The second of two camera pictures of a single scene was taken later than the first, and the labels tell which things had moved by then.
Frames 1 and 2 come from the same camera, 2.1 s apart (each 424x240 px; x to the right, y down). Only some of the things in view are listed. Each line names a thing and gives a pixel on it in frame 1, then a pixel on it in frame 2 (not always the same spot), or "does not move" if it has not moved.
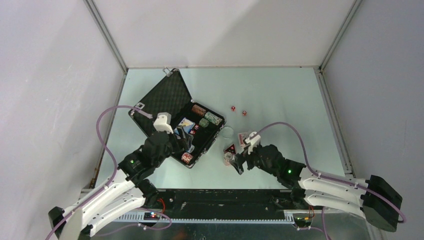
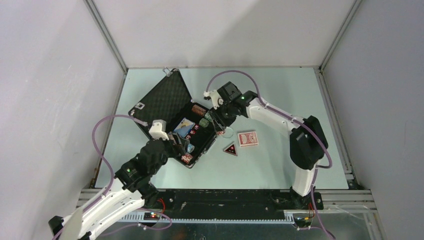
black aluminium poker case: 169,94 does not move
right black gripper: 239,158 to 220,123
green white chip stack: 212,118 does not move
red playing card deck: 241,136 does not move
